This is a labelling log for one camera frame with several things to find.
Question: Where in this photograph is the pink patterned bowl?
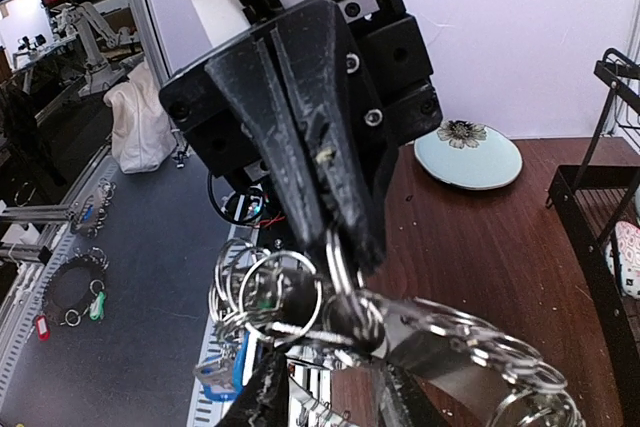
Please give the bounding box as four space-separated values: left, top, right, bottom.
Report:
615 221 639 300

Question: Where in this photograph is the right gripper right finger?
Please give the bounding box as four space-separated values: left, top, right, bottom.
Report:
373 364 445 427

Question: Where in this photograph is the left circuit board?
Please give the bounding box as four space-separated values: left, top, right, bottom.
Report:
206 172 286 230

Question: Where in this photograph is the spare keyring disc on floor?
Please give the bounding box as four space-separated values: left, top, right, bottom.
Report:
34 247 109 341

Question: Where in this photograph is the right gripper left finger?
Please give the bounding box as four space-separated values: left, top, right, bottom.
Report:
216 351 289 427

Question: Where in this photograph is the light teal plate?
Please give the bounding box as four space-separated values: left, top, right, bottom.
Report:
413 120 523 191

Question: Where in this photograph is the black wire dish rack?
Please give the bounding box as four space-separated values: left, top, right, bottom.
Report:
547 48 639 409

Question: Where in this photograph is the black keyring disc with rings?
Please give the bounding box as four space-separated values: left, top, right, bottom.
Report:
209 230 584 426

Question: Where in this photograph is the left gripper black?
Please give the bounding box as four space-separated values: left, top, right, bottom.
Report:
159 0 442 274

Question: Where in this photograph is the white bag on floor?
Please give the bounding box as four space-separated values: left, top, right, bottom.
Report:
103 60 177 174

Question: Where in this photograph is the left aluminium frame post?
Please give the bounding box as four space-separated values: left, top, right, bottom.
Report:
114 0 181 83

